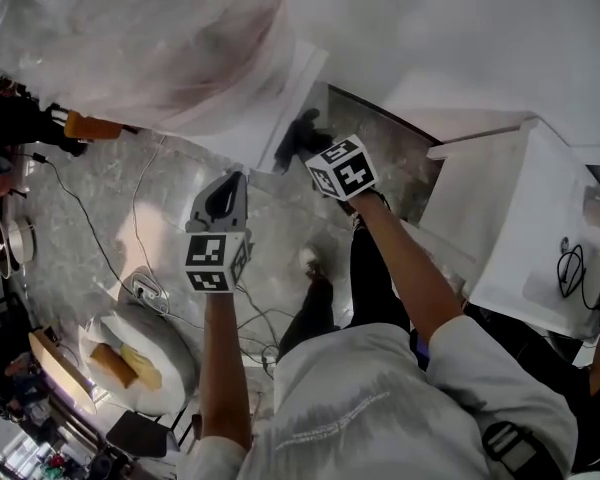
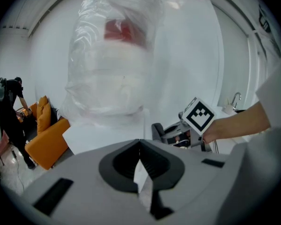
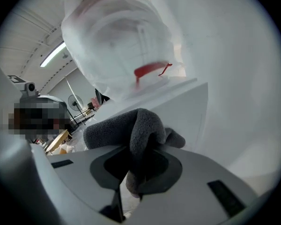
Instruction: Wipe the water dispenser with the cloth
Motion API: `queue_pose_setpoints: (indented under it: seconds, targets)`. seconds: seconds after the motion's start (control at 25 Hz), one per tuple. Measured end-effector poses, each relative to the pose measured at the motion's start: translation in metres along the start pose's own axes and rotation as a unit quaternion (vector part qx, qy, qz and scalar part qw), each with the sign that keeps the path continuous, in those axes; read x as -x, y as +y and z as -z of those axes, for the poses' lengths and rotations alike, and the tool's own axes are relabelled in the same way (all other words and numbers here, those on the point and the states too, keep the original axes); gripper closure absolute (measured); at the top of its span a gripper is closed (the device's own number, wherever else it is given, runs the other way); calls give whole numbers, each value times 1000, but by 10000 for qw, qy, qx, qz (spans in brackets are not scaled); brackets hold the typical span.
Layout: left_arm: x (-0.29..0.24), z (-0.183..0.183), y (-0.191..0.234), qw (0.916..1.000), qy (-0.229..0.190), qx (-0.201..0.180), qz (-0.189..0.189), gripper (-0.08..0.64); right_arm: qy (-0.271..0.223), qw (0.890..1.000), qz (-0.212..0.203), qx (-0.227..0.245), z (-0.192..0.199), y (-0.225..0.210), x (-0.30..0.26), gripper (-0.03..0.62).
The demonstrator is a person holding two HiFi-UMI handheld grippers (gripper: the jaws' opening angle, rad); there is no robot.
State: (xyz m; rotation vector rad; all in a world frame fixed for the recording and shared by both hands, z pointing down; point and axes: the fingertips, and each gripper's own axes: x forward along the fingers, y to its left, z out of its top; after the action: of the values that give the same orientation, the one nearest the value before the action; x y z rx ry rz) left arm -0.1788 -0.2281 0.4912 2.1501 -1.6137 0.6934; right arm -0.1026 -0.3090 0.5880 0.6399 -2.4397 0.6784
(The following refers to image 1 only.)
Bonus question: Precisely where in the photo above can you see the orange cushion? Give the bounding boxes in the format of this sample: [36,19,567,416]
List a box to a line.
[90,342,139,391]

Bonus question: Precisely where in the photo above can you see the person's white shoe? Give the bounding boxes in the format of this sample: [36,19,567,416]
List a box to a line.
[299,246,327,282]

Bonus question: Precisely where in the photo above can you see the black shoulder strap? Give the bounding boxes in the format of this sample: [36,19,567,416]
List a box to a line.
[481,419,550,475]

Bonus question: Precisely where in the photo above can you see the white power strip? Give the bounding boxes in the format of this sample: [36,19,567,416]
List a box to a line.
[129,276,164,302]

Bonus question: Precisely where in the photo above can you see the beige cup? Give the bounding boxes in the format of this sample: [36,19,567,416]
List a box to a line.
[581,186,600,227]

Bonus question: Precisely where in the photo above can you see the yellow cushion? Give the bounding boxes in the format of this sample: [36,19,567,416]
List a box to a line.
[119,343,164,392]

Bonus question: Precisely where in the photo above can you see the white round basket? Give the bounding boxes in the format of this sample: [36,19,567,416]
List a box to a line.
[0,214,37,280]

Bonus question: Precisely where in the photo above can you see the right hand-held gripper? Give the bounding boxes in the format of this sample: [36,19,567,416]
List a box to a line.
[304,134,380,202]

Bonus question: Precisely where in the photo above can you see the black floor cable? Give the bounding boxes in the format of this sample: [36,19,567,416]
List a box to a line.
[233,281,312,380]
[14,151,137,295]

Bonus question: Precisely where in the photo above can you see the orange sofa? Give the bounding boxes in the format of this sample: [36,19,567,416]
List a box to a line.
[63,110,127,142]

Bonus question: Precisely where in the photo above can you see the round wooden table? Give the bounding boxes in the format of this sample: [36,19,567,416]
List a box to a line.
[27,329,99,416]

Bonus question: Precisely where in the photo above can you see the black device blue screen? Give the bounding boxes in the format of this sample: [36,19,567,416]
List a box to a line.
[409,327,432,372]

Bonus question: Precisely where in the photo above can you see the person's right forearm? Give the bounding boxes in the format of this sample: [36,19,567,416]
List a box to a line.
[353,192,465,343]

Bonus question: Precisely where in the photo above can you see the black stool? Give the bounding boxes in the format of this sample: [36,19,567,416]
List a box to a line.
[104,409,182,460]

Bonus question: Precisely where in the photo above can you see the dark grey cloth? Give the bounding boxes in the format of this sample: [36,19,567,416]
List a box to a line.
[273,108,334,176]

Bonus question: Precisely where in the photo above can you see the person's white shirt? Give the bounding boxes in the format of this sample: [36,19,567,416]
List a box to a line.
[177,310,579,480]

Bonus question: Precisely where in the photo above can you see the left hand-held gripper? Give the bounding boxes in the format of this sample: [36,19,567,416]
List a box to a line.
[183,170,255,295]

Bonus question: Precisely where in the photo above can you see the person's left forearm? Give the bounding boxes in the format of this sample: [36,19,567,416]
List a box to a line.
[198,290,255,452]

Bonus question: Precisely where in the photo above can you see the coiled black cable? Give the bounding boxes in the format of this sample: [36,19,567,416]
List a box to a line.
[555,244,600,312]

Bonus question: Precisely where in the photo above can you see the white desk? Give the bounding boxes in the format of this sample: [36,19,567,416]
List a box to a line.
[417,115,600,342]

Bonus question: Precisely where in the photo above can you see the person's black trouser legs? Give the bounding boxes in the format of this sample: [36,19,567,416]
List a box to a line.
[276,190,412,365]

